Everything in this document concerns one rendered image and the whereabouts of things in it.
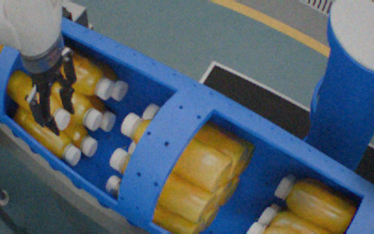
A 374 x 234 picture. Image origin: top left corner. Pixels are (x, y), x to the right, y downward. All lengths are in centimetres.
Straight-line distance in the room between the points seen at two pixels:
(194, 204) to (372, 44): 67
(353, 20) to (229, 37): 128
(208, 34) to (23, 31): 188
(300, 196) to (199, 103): 25
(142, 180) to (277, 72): 163
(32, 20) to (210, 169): 42
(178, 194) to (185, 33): 167
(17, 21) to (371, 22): 100
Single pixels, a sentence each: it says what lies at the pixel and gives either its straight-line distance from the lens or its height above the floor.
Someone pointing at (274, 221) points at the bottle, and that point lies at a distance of 105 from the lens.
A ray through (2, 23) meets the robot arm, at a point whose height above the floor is 149.
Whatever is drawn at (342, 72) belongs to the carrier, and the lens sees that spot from 142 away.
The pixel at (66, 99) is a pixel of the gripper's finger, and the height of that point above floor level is 115.
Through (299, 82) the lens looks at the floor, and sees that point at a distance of 252.
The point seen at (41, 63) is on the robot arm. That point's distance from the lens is 90.
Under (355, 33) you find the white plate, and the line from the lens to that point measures 140.
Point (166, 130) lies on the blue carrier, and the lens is 95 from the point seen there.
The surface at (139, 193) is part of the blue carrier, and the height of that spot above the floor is 118.
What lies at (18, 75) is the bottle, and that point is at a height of 113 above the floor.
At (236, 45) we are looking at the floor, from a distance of 259.
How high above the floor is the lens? 206
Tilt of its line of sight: 60 degrees down
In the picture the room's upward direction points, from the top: 2 degrees counter-clockwise
